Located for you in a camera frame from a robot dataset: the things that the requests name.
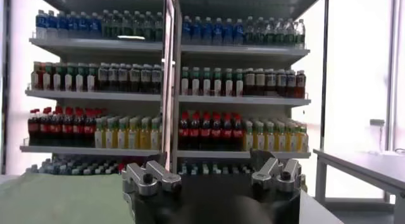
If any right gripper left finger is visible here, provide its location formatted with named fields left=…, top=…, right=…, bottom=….
left=121, top=152, right=184, bottom=197

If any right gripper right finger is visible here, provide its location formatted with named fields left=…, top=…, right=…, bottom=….
left=249, top=149, right=303, bottom=194

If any light green printed t-shirt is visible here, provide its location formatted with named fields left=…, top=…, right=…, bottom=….
left=0, top=173, right=135, bottom=224

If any yellow juice bottle green cap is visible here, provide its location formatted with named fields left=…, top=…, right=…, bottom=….
left=139, top=116, right=151, bottom=151
left=265, top=121, right=276, bottom=152
left=94, top=117, right=105, bottom=149
left=275, top=122, right=287, bottom=152
left=104, top=116, right=116, bottom=149
left=149, top=117, right=162, bottom=151
left=296, top=125, right=309, bottom=153
left=254, top=120, right=266, bottom=152
left=127, top=116, right=139, bottom=150
left=116, top=116, right=128, bottom=150
left=242, top=120, right=254, bottom=152
left=285, top=123, right=297, bottom=152

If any red-cap cola bottle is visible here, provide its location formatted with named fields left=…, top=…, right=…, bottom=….
left=232, top=113, right=244, bottom=152
left=39, top=107, right=51, bottom=147
left=49, top=106, right=63, bottom=147
left=199, top=111, right=211, bottom=151
left=221, top=112, right=234, bottom=151
left=27, top=108, right=40, bottom=147
left=61, top=107, right=74, bottom=147
left=178, top=111, right=190, bottom=151
left=189, top=111, right=201, bottom=151
left=211, top=112, right=223, bottom=151
left=73, top=107, right=85, bottom=147
left=84, top=108, right=96, bottom=147

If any dark bottle black-white label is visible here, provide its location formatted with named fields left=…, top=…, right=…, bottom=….
left=285, top=69, right=297, bottom=98
left=118, top=63, right=130, bottom=93
left=151, top=64, right=163, bottom=94
left=97, top=63, right=109, bottom=92
left=275, top=69, right=287, bottom=98
left=140, top=64, right=153, bottom=94
left=129, top=63, right=141, bottom=94

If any dark bottle beige label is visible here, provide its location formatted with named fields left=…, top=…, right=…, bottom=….
left=254, top=68, right=266, bottom=97
left=244, top=68, right=256, bottom=97
left=265, top=68, right=277, bottom=97

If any reddish drink bottle white label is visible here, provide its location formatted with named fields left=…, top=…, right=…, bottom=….
left=295, top=70, right=307, bottom=99

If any green-cap dark tea bottle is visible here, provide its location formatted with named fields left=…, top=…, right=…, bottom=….
left=85, top=63, right=97, bottom=92
left=223, top=67, right=234, bottom=97
left=234, top=68, right=245, bottom=97
left=180, top=66, right=191, bottom=96
left=52, top=62, right=63, bottom=92
left=63, top=63, right=75, bottom=92
left=74, top=63, right=85, bottom=92
left=201, top=66, right=213, bottom=97
left=212, top=66, right=223, bottom=97
left=41, top=62, right=53, bottom=92
left=190, top=66, right=202, bottom=96

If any clear plastic jar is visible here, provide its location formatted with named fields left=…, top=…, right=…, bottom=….
left=369, top=118, right=386, bottom=155

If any green label water bottle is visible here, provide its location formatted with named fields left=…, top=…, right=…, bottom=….
left=153, top=11, right=164, bottom=42
left=100, top=9, right=112, bottom=40
left=264, top=17, right=275, bottom=46
left=111, top=9, right=123, bottom=40
left=132, top=10, right=144, bottom=41
left=121, top=9, right=134, bottom=41
left=274, top=17, right=285, bottom=47
left=284, top=18, right=296, bottom=47
left=294, top=18, right=306, bottom=49
left=254, top=16, right=265, bottom=46
left=142, top=11, right=154, bottom=42
left=243, top=16, right=255, bottom=46

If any blue label water bottle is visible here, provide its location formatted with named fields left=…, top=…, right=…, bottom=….
left=232, top=18, right=244, bottom=46
left=67, top=10, right=79, bottom=39
left=181, top=15, right=192, bottom=45
left=212, top=17, right=223, bottom=46
left=222, top=18, right=234, bottom=46
left=35, top=9, right=47, bottom=39
left=202, top=16, right=213, bottom=46
left=56, top=10, right=68, bottom=39
left=191, top=16, right=203, bottom=45
left=78, top=11, right=90, bottom=39
left=46, top=9, right=58, bottom=39
left=89, top=11, right=101, bottom=40

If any reddish tea bottle white label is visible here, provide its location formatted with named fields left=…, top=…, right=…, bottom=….
left=30, top=62, right=42, bottom=92

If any white metal-frame side table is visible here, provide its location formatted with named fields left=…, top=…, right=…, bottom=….
left=313, top=148, right=405, bottom=224

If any black slanted frame pole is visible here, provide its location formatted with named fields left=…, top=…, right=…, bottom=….
left=0, top=0, right=13, bottom=175
left=318, top=0, right=331, bottom=149

